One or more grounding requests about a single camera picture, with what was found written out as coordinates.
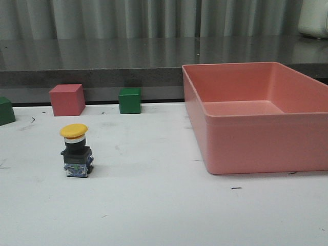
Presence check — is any dark grey counter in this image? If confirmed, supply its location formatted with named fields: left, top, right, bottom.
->
left=1, top=35, right=327, bottom=106

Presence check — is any pink cube block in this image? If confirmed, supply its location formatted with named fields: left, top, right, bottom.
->
left=49, top=84, right=86, bottom=116

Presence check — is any yellow mushroom push button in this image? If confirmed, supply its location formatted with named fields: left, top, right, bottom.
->
left=59, top=124, right=94, bottom=178

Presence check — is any pink plastic bin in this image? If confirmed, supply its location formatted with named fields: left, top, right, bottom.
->
left=182, top=62, right=327, bottom=174

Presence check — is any green cube block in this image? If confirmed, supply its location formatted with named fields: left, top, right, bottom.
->
left=118, top=88, right=141, bottom=114

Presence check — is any green block at left edge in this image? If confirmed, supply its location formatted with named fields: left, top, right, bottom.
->
left=0, top=97, right=16, bottom=126

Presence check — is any white appliance on counter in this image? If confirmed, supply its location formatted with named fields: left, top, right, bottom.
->
left=298, top=0, right=327, bottom=39

